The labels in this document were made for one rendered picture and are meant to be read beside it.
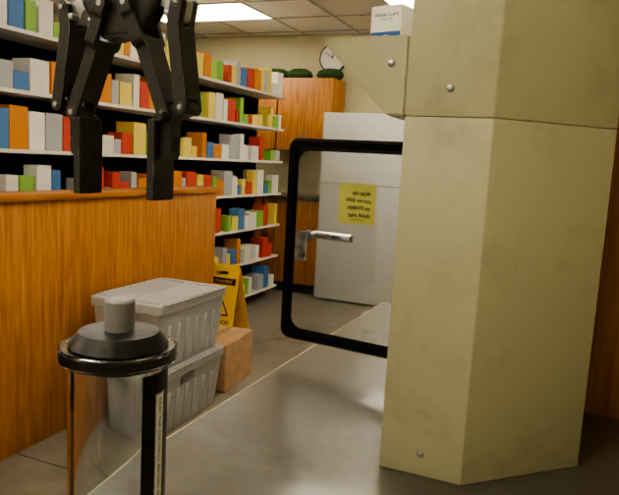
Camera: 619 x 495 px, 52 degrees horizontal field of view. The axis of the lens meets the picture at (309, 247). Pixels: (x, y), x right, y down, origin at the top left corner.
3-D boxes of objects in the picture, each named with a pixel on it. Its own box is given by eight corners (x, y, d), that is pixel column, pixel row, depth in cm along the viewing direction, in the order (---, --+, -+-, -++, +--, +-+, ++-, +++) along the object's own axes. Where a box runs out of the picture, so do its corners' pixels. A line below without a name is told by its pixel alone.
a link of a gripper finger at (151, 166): (168, 121, 58) (175, 121, 57) (166, 198, 59) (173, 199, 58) (146, 118, 55) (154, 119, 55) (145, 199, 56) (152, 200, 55)
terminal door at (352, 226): (422, 366, 115) (440, 142, 110) (279, 335, 130) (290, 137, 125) (423, 365, 116) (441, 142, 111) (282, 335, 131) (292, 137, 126)
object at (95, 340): (187, 361, 63) (189, 296, 62) (126, 390, 55) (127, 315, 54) (113, 346, 67) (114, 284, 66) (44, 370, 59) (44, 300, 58)
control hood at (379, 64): (452, 132, 110) (457, 72, 109) (404, 116, 81) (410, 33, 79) (388, 130, 115) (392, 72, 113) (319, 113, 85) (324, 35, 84)
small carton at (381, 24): (416, 54, 93) (420, 11, 92) (399, 48, 89) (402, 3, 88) (386, 55, 96) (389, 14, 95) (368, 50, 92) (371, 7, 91)
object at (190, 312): (227, 345, 345) (229, 285, 341) (159, 377, 290) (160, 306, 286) (163, 333, 361) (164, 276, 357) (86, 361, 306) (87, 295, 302)
